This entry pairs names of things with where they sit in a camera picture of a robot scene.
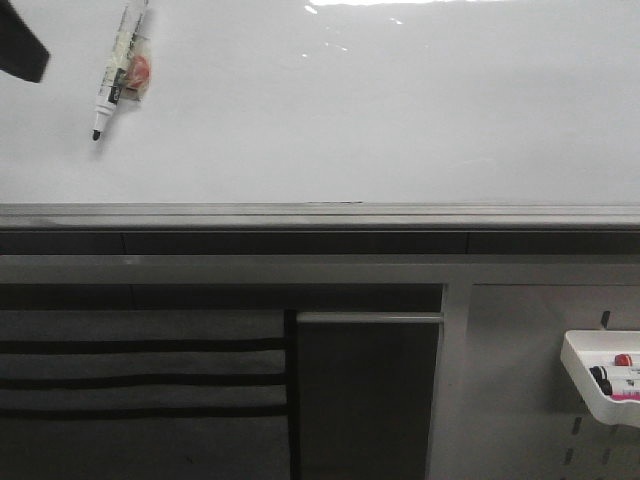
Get white plastic marker tray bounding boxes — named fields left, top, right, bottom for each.
left=561, top=330, right=639, bottom=427

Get pink marker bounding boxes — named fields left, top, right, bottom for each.
left=609, top=392, right=640, bottom=402

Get grey fabric organizer with pockets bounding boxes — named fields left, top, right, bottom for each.
left=1, top=310, right=299, bottom=479

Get grey slotted stand panel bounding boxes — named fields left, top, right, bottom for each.
left=428, top=285, right=639, bottom=479

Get white whiteboard with aluminium frame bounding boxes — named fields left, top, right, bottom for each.
left=1, top=1, right=639, bottom=229

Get white black-tip whiteboard marker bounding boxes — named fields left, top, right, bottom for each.
left=92, top=0, right=149, bottom=141

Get dark grey panel with rail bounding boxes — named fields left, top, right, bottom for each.
left=298, top=312, right=441, bottom=479

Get black-capped white marker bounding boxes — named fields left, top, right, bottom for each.
left=597, top=379, right=640, bottom=398
left=589, top=366, right=640, bottom=381

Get red-capped white marker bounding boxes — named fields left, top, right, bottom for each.
left=614, top=353, right=640, bottom=368

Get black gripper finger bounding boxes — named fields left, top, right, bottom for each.
left=1, top=0, right=50, bottom=83

